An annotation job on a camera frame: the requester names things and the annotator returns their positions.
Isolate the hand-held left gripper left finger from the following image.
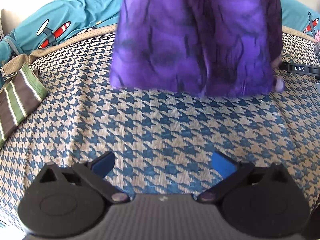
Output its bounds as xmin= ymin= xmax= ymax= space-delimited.
xmin=34 ymin=151 xmax=130 ymax=204

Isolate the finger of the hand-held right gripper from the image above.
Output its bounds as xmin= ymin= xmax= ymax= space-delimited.
xmin=279 ymin=62 xmax=308 ymax=75

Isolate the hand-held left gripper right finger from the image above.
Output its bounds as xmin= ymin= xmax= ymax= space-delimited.
xmin=197 ymin=151 xmax=290 ymax=203

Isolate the purple floral shirt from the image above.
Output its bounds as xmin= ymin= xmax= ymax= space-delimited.
xmin=109 ymin=0 xmax=285 ymax=98

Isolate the houndstooth sofa cover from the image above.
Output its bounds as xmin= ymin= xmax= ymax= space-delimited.
xmin=0 ymin=26 xmax=320 ymax=230

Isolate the green brown striped folded garment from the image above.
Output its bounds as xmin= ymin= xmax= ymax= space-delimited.
xmin=0 ymin=63 xmax=48 ymax=148

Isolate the teal cover with yellow triangles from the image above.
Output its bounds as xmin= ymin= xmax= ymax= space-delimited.
xmin=0 ymin=35 xmax=20 ymax=80

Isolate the blue cover with white script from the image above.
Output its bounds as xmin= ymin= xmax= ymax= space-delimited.
xmin=11 ymin=0 xmax=128 ymax=55

